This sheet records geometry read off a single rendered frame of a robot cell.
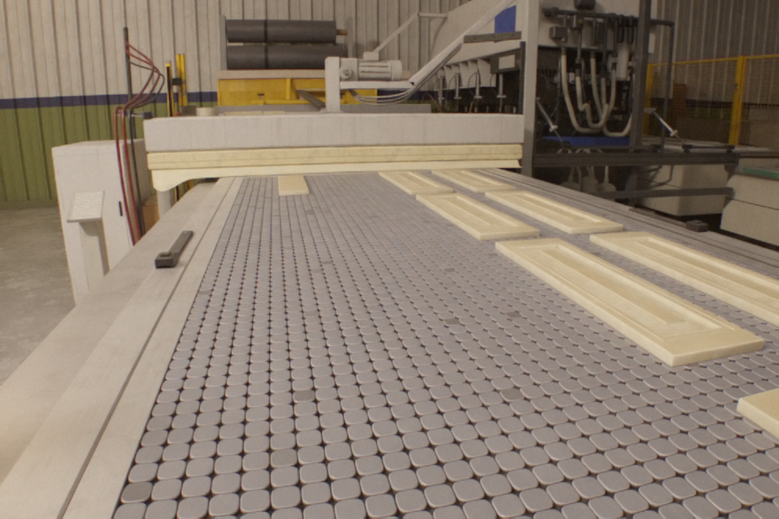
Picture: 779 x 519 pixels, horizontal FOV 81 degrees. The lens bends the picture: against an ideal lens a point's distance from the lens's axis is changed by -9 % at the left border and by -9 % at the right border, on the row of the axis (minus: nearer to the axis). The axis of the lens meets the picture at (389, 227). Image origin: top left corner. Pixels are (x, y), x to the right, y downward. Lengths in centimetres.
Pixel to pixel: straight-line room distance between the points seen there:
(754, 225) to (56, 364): 460
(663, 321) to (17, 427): 99
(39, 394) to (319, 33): 595
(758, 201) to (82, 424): 459
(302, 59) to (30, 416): 585
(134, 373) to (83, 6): 705
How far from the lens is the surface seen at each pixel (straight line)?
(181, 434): 66
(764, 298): 119
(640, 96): 409
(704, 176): 549
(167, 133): 292
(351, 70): 373
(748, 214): 480
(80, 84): 756
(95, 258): 314
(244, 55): 640
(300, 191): 215
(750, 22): 1109
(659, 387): 78
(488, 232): 144
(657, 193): 423
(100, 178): 343
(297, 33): 649
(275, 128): 286
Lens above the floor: 124
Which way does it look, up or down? 14 degrees down
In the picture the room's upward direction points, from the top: straight up
